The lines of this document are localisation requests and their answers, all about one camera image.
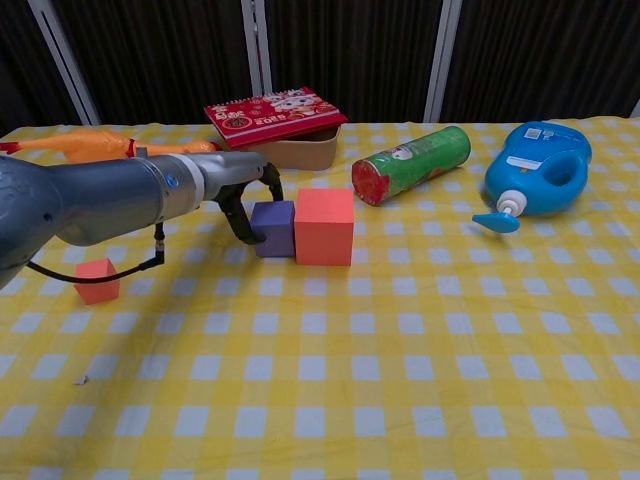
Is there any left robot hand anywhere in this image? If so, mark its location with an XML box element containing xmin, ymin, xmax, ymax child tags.
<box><xmin>199</xmin><ymin>151</ymin><xmax>285</xmax><ymax>247</ymax></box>

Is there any purple foam cube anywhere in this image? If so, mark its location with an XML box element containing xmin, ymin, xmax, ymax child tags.
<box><xmin>249</xmin><ymin>200</ymin><xmax>297</xmax><ymax>259</ymax></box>

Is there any small red foam cube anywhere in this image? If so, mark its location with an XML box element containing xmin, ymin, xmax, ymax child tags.
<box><xmin>73</xmin><ymin>258</ymin><xmax>121</xmax><ymax>306</ymax></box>

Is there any red desk calendar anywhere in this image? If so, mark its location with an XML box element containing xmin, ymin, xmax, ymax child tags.
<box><xmin>203</xmin><ymin>86</ymin><xmax>349</xmax><ymax>150</ymax></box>

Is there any brown cardboard oval box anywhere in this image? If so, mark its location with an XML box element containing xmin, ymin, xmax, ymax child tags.
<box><xmin>252</xmin><ymin>124</ymin><xmax>342</xmax><ymax>172</ymax></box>

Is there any large red foam cube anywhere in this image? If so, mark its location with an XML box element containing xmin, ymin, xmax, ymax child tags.
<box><xmin>293</xmin><ymin>188</ymin><xmax>355</xmax><ymax>267</ymax></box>

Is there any yellow rubber chicken toy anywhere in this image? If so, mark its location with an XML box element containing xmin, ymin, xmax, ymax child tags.
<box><xmin>0</xmin><ymin>130</ymin><xmax>222</xmax><ymax>164</ymax></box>

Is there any green chips can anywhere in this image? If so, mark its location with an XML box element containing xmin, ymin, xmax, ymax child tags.
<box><xmin>351</xmin><ymin>125</ymin><xmax>473</xmax><ymax>207</ymax></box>

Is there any yellow checked tablecloth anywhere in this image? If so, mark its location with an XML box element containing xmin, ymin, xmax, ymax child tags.
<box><xmin>0</xmin><ymin>117</ymin><xmax>640</xmax><ymax>480</ymax></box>

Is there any blue pump detergent bottle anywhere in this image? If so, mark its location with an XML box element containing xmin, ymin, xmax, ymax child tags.
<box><xmin>472</xmin><ymin>120</ymin><xmax>593</xmax><ymax>235</ymax></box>

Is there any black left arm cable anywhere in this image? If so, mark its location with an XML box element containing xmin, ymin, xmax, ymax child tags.
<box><xmin>27</xmin><ymin>222</ymin><xmax>167</xmax><ymax>284</ymax></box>

